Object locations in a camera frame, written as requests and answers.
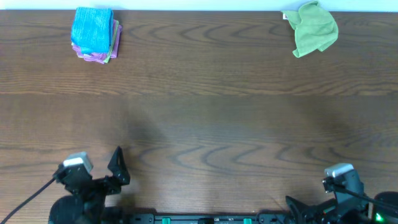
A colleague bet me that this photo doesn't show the blue microfiber cloth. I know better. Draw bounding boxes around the blue microfiber cloth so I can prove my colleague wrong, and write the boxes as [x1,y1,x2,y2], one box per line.
[71,7,113,54]

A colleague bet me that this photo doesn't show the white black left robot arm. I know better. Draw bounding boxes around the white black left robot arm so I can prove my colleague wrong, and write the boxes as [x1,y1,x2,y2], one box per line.
[49,146,131,224]

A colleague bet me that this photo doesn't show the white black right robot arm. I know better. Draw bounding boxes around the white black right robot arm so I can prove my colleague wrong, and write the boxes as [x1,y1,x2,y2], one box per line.
[285,169,397,224]

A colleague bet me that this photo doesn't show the purple folded cloth top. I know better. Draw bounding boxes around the purple folded cloth top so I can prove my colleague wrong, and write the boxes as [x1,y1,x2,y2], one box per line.
[72,43,108,63]

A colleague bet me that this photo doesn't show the purple folded cloth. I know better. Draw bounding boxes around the purple folded cloth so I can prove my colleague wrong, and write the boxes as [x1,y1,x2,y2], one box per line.
[72,43,108,63]
[82,19,123,65]

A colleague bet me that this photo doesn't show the purple folded cloth bottom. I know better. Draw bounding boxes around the purple folded cloth bottom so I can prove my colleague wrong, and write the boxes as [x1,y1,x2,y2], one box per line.
[82,19,123,65]

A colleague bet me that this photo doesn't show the green folded cloth middle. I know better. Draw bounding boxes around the green folded cloth middle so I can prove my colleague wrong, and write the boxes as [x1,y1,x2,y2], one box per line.
[72,20,120,64]

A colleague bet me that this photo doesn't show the green crumpled cloth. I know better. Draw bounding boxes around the green crumpled cloth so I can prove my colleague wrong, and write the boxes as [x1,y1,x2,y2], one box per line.
[281,1,338,58]

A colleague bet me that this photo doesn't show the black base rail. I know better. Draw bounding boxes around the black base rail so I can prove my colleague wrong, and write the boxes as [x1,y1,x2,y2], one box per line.
[125,213,295,224]

